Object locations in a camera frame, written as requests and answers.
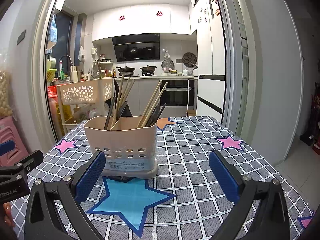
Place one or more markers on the pink plastic stool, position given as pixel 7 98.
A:
pixel 12 140

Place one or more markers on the black range hood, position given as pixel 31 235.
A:
pixel 137 47

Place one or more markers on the small cardboard box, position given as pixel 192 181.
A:
pixel 191 112

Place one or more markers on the person's left hand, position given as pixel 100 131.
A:
pixel 7 212

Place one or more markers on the black wok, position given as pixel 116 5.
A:
pixel 125 70

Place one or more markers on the white refrigerator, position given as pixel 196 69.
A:
pixel 210 62

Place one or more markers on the yellow plastic crate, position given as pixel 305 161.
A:
pixel 65 113

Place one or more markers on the white knife block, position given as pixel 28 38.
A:
pixel 74 76

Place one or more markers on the black kitchen faucet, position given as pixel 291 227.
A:
pixel 69 60

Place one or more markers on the clear bag of beige snacks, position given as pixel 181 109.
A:
pixel 5 95

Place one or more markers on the round metal steamer rack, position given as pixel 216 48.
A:
pixel 167 65

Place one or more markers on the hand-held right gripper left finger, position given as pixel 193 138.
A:
pixel 91 177

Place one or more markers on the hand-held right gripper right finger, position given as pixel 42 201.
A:
pixel 223 177

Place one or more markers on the red paper sticker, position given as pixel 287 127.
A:
pixel 121 18
pixel 159 13

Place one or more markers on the white wall cabinets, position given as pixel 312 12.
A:
pixel 140 22

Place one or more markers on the white hanging plastic bag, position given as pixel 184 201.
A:
pixel 81 54

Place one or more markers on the dark red bags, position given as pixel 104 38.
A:
pixel 313 120

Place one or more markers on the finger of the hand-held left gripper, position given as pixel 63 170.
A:
pixel 7 147
pixel 27 162

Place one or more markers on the blue white packet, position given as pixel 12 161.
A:
pixel 53 30

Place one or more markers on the beige plastic utensil holder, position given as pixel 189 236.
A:
pixel 120 140

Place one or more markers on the dark round wall tray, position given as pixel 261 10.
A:
pixel 189 59

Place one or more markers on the beige flower-cutout trolley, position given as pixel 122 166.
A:
pixel 80 92

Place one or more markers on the dark wall switch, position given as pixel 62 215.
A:
pixel 21 37

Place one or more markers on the dark hanging cloth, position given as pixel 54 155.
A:
pixel 128 112

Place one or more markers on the black lidded pot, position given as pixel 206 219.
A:
pixel 148 69

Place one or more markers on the red plastic crate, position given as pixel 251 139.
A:
pixel 52 91

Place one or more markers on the grey checked star tablecloth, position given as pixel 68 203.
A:
pixel 190 160

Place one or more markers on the black built-in oven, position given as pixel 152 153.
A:
pixel 175 92

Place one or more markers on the green plastic basket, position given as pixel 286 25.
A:
pixel 51 73

